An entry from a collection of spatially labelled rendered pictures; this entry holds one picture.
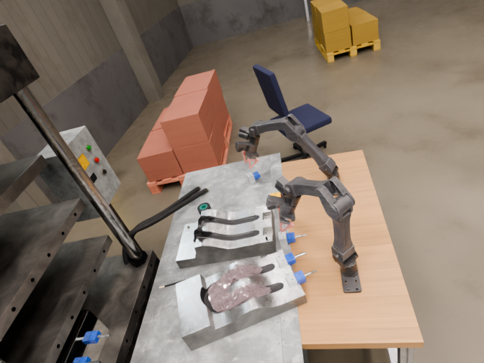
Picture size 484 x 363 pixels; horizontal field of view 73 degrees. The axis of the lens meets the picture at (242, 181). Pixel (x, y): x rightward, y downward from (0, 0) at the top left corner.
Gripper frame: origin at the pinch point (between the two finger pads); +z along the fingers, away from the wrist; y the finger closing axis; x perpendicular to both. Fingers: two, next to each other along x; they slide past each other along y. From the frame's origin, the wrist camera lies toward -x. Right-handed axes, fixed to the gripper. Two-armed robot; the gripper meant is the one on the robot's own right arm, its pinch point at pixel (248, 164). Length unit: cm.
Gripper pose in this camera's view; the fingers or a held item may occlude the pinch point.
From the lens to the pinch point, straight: 201.5
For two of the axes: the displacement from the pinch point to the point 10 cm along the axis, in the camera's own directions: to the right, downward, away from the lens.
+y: 3.4, 4.8, -8.1
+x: 9.2, 0.2, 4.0
